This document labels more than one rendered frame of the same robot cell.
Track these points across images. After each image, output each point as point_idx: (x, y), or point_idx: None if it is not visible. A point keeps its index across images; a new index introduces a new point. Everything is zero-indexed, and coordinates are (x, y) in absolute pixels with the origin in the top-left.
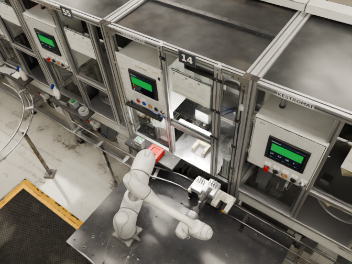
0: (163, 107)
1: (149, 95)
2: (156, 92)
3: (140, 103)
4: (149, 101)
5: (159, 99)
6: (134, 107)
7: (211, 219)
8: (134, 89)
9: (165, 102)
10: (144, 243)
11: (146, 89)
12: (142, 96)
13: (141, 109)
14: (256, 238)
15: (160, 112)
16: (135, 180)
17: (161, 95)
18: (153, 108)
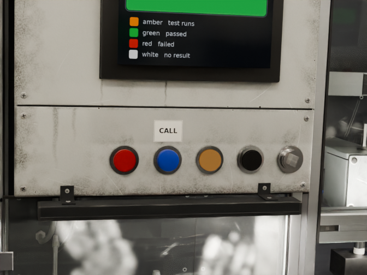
0: (301, 118)
1: (237, 55)
2: (282, 22)
3: (136, 177)
4: (209, 126)
5: (284, 68)
6: (116, 205)
7: None
8: (136, 55)
9: (315, 78)
10: None
11: (231, 12)
12: (161, 111)
13: (160, 202)
14: None
15: (273, 173)
16: None
17: (303, 30)
18: (226, 168)
